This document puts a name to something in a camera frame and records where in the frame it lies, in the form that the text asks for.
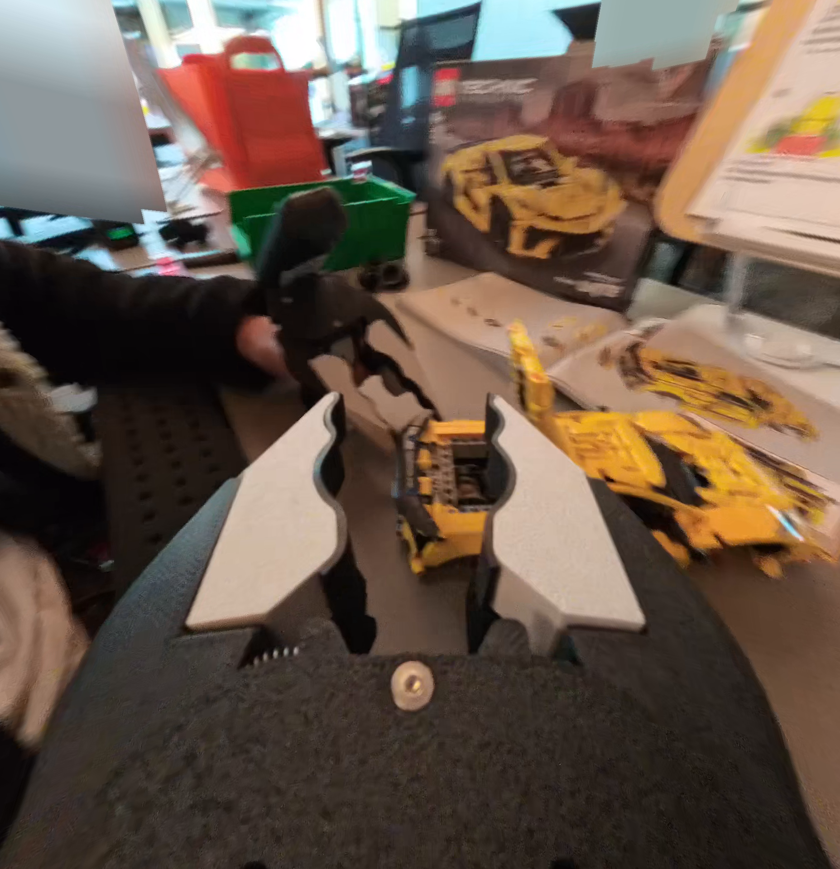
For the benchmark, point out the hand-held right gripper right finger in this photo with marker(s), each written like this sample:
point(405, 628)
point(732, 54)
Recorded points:
point(562, 550)

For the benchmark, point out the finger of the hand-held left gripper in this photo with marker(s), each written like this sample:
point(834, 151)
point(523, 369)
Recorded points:
point(328, 372)
point(389, 407)

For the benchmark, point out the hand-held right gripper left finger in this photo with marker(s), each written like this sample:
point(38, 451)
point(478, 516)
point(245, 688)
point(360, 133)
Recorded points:
point(270, 543)

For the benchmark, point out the yellow toy brick car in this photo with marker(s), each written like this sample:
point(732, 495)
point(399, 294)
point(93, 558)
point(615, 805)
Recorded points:
point(596, 441)

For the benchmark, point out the person's left forearm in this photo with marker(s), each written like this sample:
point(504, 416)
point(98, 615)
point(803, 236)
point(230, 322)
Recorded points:
point(121, 305)

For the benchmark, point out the grey desk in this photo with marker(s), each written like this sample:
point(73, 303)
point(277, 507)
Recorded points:
point(786, 645)

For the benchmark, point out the person's left hand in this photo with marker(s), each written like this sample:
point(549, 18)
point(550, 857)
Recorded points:
point(260, 346)

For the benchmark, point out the black toy tyre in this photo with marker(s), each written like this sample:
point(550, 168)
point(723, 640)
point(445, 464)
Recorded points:
point(392, 275)
point(369, 278)

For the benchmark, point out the green plastic bin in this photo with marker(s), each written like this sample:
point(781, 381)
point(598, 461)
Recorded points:
point(379, 224)

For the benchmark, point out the open instruction booklet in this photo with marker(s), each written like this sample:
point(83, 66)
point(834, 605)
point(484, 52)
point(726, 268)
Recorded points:
point(460, 305)

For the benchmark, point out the black angular object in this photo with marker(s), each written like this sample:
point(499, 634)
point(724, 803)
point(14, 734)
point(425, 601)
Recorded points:
point(182, 231)

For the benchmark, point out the red fabric bin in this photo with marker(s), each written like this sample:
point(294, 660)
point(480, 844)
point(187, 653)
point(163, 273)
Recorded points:
point(257, 122)

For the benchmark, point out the black box with green lights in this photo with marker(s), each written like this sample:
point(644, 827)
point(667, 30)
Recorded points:
point(121, 234)

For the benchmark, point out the black office chair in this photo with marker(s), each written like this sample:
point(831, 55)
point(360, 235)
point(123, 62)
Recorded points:
point(406, 122)

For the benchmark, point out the white shirt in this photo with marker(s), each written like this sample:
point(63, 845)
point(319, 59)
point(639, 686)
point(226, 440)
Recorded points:
point(19, 624)

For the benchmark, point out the model car set box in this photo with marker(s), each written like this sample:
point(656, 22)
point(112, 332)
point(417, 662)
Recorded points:
point(596, 115)

